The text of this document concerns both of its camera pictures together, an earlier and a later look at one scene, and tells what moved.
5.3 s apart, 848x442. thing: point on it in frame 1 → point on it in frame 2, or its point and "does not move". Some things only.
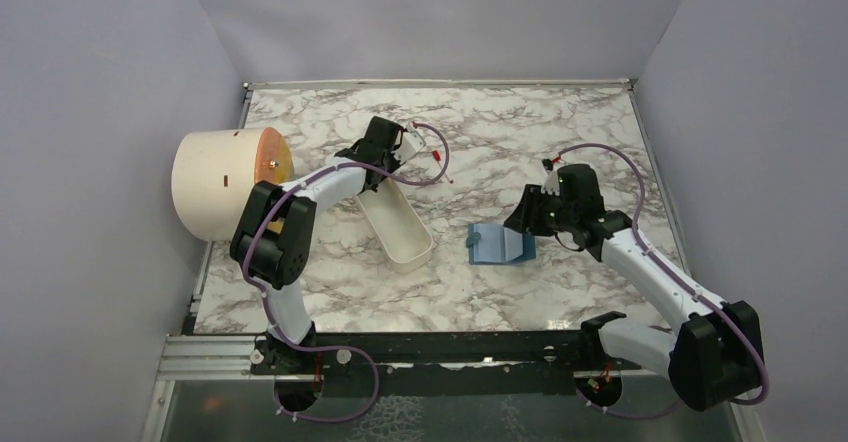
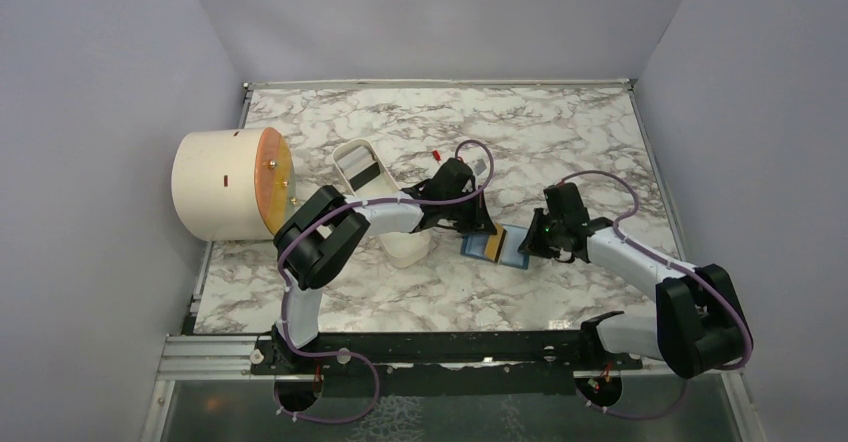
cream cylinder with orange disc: [215, 172] does not move
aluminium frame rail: [197, 357] does not move
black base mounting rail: [443, 365] does not move
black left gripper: [393, 163] → [479, 222]
